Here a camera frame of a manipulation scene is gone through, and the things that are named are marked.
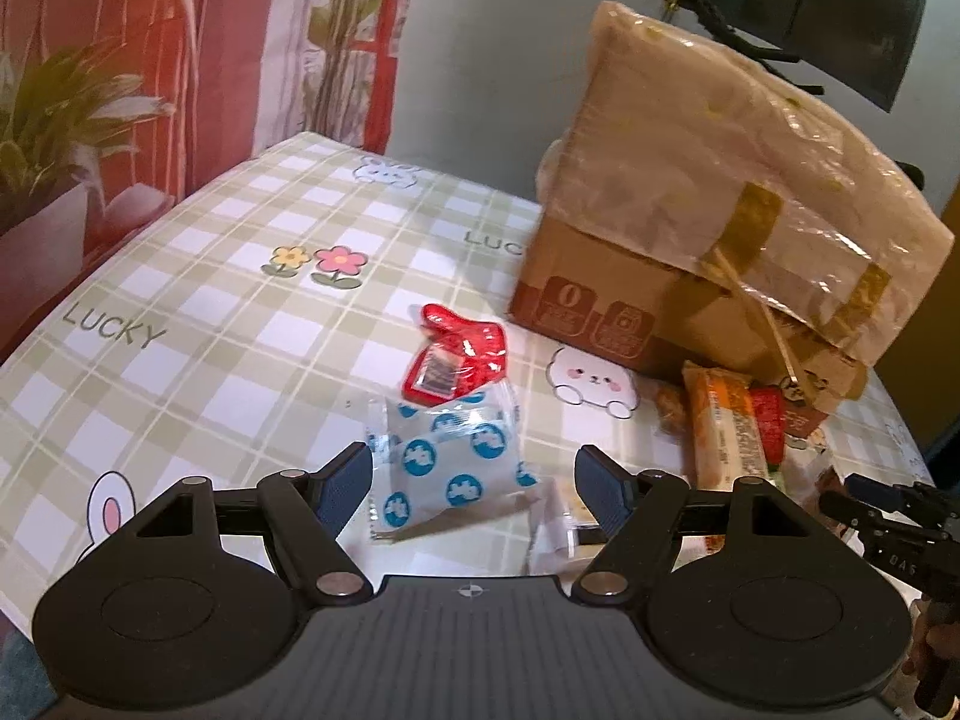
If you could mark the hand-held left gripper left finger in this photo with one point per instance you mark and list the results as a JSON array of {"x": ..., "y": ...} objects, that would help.
[{"x": 343, "y": 487}]

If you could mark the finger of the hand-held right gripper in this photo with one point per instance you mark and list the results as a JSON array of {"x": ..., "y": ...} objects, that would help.
[
  {"x": 847, "y": 511},
  {"x": 877, "y": 489}
]

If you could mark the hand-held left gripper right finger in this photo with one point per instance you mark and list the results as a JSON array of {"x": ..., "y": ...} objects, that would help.
[{"x": 604, "y": 491}]

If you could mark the white blue-dotted snack packet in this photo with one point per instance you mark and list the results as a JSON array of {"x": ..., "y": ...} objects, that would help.
[{"x": 442, "y": 457}]

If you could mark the orange snack packet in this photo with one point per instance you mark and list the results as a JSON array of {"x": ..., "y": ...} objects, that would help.
[{"x": 724, "y": 427}]

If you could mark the cardboard box with plastic liner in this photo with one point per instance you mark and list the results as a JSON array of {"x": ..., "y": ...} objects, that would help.
[{"x": 675, "y": 187}]

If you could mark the person's right hand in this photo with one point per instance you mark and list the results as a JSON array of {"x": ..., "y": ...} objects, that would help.
[{"x": 924, "y": 637}]

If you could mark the clear snack packet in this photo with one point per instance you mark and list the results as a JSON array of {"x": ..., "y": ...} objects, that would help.
[{"x": 559, "y": 517}]

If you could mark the small red snack packet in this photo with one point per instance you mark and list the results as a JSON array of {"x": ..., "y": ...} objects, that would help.
[{"x": 769, "y": 420}]

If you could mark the yellow wooden door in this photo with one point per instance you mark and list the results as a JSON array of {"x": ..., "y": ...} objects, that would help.
[{"x": 945, "y": 330}]

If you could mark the green checked tablecloth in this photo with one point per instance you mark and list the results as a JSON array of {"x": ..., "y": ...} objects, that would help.
[{"x": 225, "y": 360}]

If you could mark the teal clothing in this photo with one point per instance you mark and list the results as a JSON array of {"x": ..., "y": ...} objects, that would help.
[{"x": 19, "y": 682}]

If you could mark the printed backdrop cloth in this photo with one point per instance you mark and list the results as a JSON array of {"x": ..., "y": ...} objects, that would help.
[{"x": 150, "y": 52}]

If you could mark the dark window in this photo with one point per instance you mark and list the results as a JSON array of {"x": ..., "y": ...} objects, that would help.
[{"x": 847, "y": 7}]

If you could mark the black exercise bike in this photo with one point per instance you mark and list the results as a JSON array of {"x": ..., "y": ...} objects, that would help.
[{"x": 720, "y": 7}]

